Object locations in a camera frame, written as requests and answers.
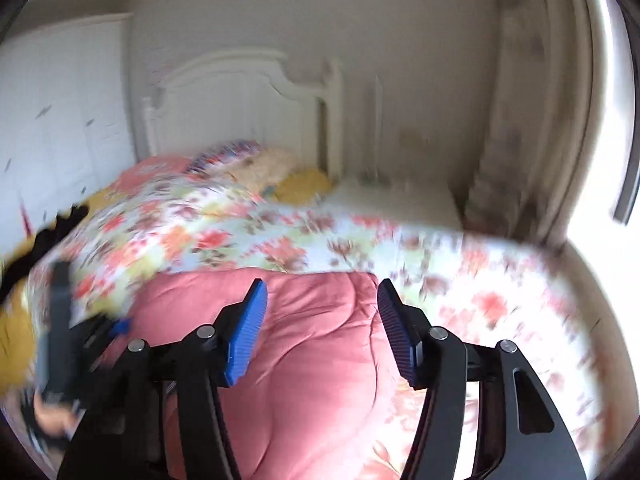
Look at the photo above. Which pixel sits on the round patterned cushion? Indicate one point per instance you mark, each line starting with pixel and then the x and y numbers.
pixel 225 156

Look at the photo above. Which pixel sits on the black cloth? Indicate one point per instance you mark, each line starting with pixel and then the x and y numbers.
pixel 55 232

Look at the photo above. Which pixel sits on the beige floral pillow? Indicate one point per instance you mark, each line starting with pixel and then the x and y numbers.
pixel 270 166

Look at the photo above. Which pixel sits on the white wooden bed headboard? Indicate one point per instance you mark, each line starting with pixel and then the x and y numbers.
pixel 240 95

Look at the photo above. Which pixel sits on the window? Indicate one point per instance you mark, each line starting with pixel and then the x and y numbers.
pixel 625 160

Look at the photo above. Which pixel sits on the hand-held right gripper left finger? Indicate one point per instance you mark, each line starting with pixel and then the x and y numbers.
pixel 245 335

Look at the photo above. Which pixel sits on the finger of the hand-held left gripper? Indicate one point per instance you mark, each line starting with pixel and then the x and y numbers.
pixel 120 327

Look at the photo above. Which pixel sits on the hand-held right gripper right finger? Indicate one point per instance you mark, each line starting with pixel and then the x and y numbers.
pixel 400 335

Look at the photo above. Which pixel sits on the person's left hand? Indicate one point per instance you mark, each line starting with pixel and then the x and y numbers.
pixel 52 417

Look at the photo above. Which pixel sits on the floral quilt with pink backing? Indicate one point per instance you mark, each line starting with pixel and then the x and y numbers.
pixel 310 360

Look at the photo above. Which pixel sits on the white wardrobe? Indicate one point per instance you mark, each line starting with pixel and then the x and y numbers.
pixel 60 125

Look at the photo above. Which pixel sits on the white bedside table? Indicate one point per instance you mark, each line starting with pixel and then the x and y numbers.
pixel 395 205

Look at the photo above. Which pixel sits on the beige patterned curtain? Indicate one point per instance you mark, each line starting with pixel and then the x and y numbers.
pixel 525 110

